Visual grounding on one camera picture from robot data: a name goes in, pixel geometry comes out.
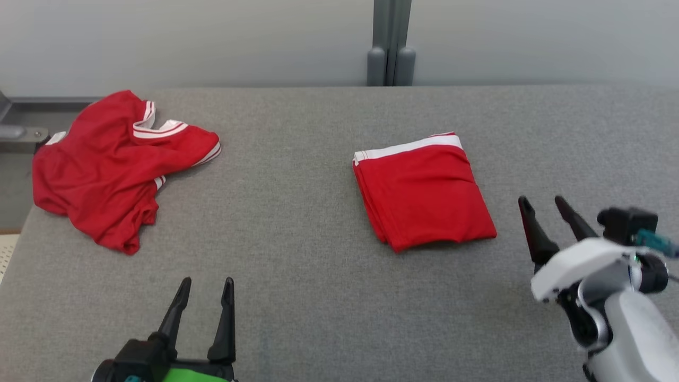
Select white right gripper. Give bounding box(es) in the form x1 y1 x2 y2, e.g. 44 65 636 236
518 195 638 303

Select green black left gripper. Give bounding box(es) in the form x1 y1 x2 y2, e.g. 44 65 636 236
157 276 238 382

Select red garment with white band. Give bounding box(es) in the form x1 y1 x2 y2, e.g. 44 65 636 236
352 132 498 253

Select red jersey with striped trim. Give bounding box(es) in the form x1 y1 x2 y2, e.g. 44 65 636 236
32 90 222 255

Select white perforated panel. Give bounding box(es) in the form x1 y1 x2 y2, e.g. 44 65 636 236
0 233 20 284

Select grey double partition post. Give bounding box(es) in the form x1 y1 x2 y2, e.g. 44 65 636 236
367 0 416 87

